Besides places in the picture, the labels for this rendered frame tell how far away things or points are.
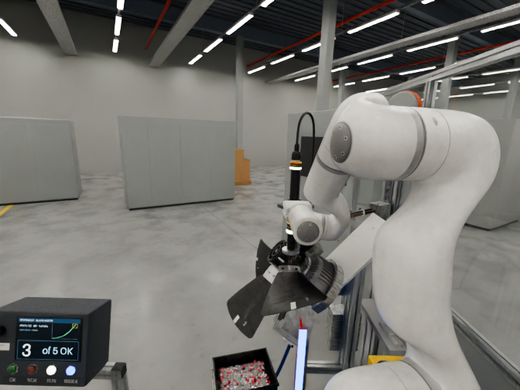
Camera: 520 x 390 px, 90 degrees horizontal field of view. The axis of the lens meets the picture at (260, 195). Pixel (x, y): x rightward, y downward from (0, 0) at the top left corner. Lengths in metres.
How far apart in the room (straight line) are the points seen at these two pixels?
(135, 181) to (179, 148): 1.22
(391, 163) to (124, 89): 12.86
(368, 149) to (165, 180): 6.21
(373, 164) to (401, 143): 0.04
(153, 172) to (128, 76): 7.35
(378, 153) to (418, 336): 0.25
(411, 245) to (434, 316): 0.09
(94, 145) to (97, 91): 2.13
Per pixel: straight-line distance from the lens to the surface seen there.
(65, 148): 7.88
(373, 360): 0.99
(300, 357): 0.90
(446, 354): 0.47
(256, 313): 1.21
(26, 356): 1.00
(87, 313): 0.88
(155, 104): 13.14
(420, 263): 0.40
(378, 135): 0.34
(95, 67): 13.15
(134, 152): 6.31
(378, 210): 1.48
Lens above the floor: 1.72
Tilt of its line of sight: 13 degrees down
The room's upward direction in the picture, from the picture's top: 2 degrees clockwise
